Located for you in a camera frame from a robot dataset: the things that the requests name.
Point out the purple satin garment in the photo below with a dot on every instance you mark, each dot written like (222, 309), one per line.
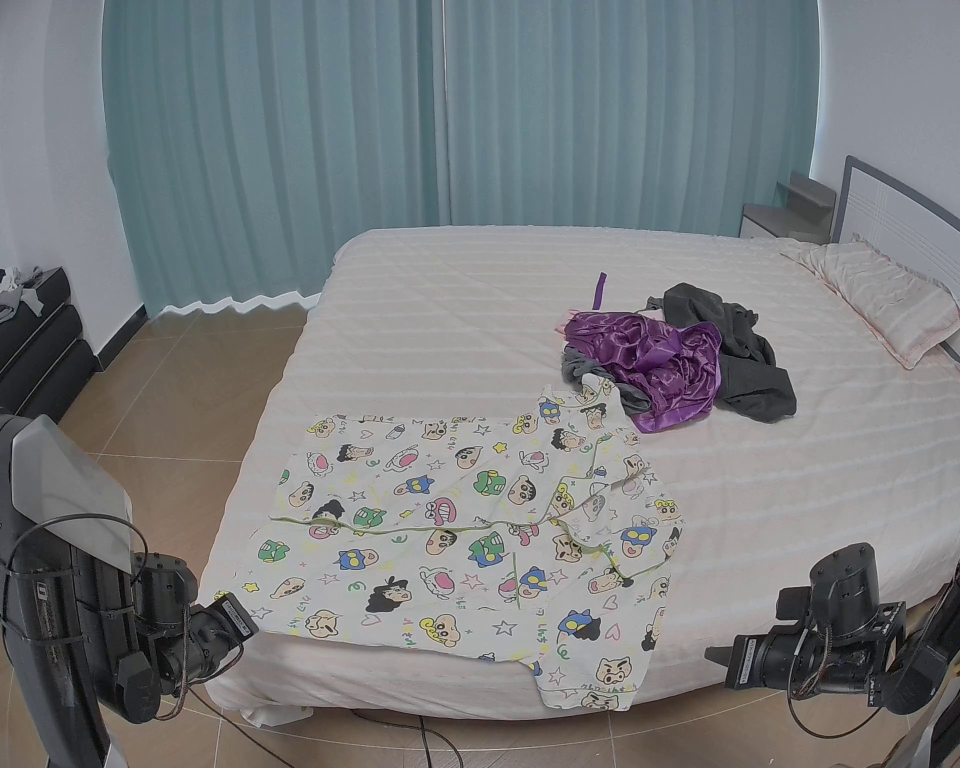
(660, 367)

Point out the white grey bedside table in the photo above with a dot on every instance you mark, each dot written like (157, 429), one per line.
(787, 214)

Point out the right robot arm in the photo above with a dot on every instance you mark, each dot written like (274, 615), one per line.
(844, 592)

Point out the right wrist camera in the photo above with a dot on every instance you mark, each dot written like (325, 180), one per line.
(793, 606)

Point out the white printed pyjama top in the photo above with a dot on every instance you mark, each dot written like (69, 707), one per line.
(450, 540)

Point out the blue-green curtain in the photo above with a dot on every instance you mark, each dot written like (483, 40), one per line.
(270, 150)
(637, 112)

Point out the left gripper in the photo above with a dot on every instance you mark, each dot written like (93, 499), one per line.
(221, 626)

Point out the black chest of drawers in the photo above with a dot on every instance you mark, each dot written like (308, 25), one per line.
(45, 352)

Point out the pale pink pillow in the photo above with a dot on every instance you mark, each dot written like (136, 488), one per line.
(885, 300)

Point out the bed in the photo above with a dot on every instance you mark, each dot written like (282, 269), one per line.
(450, 337)

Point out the pile of clothes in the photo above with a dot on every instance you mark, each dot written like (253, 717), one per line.
(13, 296)

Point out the dark grey garment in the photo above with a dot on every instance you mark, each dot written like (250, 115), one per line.
(757, 382)

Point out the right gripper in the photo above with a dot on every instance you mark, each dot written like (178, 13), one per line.
(757, 660)

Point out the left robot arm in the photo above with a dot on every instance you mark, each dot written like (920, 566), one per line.
(67, 615)

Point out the pink garment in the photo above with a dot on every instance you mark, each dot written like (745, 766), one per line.
(564, 324)

